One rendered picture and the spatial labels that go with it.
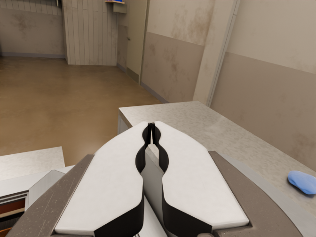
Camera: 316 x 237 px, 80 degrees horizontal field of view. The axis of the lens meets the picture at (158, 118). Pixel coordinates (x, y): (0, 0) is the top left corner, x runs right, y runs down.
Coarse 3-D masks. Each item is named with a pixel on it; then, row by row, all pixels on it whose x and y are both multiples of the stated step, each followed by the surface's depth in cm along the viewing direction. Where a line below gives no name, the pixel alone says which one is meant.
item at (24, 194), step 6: (18, 192) 75; (24, 192) 77; (0, 198) 73; (6, 198) 73; (12, 198) 75; (18, 198) 75; (24, 198) 76; (0, 204) 73; (6, 204) 74; (138, 234) 67
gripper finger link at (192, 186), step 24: (168, 144) 10; (192, 144) 10; (168, 168) 8; (192, 168) 8; (216, 168) 8; (168, 192) 7; (192, 192) 7; (216, 192) 7; (168, 216) 7; (192, 216) 6; (216, 216) 6; (240, 216) 6
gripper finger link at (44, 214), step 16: (80, 160) 9; (64, 176) 8; (80, 176) 8; (48, 192) 7; (64, 192) 7; (32, 208) 7; (48, 208) 7; (64, 208) 7; (16, 224) 6; (32, 224) 6; (48, 224) 6
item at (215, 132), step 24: (144, 120) 100; (168, 120) 104; (192, 120) 108; (216, 120) 113; (216, 144) 89; (240, 144) 92; (264, 144) 95; (264, 168) 77; (288, 168) 80; (288, 192) 67
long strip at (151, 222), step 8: (144, 200) 80; (144, 208) 76; (144, 216) 73; (152, 216) 74; (144, 224) 70; (152, 224) 71; (160, 224) 71; (144, 232) 68; (152, 232) 68; (160, 232) 68
